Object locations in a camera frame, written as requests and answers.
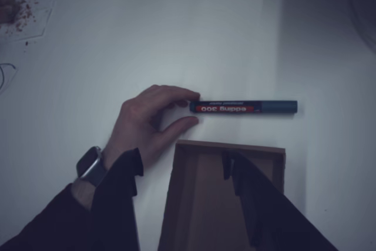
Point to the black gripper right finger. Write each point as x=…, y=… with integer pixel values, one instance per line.
x=273, y=212

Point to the green edding marker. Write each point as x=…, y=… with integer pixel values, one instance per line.
x=235, y=107

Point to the smartwatch with dark band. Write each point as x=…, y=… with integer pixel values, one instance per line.
x=91, y=165

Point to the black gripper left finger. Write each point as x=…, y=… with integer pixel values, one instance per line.
x=226, y=165

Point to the open brown cardboard box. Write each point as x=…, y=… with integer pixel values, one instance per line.
x=202, y=204

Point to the brown crumbly debris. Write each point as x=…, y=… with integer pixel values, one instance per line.
x=6, y=10

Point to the person's left forearm maroon sleeve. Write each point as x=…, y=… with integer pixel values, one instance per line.
x=58, y=227

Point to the person's left hand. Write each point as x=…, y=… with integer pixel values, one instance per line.
x=138, y=124

